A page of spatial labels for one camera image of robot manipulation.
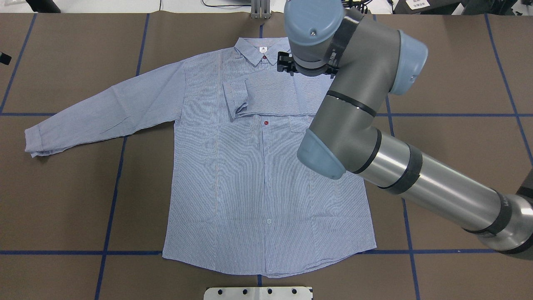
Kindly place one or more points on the black box with label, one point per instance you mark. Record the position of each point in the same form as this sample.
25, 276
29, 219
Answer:
425, 7

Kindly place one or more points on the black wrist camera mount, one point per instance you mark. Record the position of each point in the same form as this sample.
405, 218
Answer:
287, 63

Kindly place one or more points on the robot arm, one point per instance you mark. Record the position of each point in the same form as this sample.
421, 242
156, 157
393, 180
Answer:
368, 60

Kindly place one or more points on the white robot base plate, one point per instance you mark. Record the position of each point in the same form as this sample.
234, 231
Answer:
260, 293

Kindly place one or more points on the blue striped button-up shirt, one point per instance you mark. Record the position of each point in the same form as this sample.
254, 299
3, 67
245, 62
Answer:
241, 201

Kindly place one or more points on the grey aluminium frame post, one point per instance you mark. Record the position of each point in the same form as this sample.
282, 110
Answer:
260, 9

